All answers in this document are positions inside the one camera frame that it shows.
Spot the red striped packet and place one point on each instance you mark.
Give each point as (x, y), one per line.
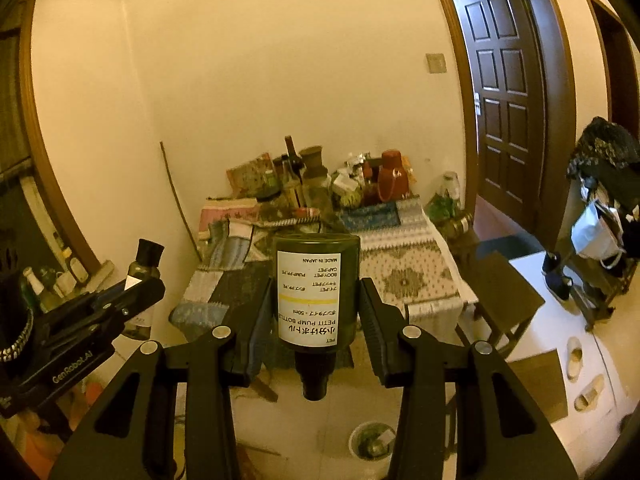
(306, 213)

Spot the wall light switch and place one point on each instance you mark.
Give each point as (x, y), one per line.
(436, 63)

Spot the brown ceramic vase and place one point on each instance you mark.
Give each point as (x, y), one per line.
(312, 160)

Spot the printed flat package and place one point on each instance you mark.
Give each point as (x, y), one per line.
(247, 175)

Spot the metal shoe rack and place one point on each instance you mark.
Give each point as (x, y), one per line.
(607, 295)

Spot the brown cardboard sheet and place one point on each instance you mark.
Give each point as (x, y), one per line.
(537, 385)

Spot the wooden stool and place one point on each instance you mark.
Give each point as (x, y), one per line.
(505, 295)

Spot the large glass jar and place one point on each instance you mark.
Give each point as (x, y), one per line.
(319, 195)

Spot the patchwork tablecloth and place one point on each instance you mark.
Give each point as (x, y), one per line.
(410, 280)

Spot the glass jar with plant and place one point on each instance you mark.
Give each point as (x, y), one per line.
(448, 195)

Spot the dark wine bottle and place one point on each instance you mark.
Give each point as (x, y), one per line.
(292, 155)

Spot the pale slipper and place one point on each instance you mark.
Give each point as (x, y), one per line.
(590, 392)
(575, 357)

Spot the clear liquor bottle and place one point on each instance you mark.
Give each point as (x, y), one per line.
(291, 187)

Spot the red thermos flask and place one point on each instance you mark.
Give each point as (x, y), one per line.
(392, 180)

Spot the round trash can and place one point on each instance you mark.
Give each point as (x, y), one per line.
(372, 440)

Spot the dark shoe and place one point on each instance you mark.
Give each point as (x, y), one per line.
(557, 280)

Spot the crumpled foil packet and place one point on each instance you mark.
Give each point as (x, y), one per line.
(357, 162)

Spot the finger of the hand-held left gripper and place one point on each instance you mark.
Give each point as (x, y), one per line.
(135, 300)

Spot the green pump bottle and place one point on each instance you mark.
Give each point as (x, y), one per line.
(315, 270)

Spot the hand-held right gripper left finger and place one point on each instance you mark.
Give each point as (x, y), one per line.
(259, 342)

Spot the row of toiletry bottles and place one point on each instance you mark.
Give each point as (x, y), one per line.
(55, 275)

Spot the small black-capped bottle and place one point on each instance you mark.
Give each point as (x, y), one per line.
(149, 255)

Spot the brown panel door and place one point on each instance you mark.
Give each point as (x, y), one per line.
(505, 110)

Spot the narrow brown door frame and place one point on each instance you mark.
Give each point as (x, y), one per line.
(597, 45)

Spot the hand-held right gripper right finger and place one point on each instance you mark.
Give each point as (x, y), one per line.
(371, 322)

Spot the white plastic bag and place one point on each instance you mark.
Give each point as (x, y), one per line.
(595, 235)

